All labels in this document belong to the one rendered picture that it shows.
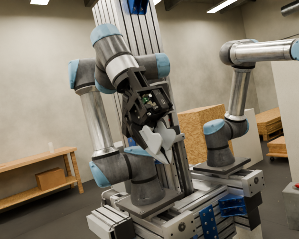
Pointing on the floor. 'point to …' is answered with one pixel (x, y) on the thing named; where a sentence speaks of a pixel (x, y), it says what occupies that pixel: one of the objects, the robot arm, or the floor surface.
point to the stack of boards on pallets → (269, 124)
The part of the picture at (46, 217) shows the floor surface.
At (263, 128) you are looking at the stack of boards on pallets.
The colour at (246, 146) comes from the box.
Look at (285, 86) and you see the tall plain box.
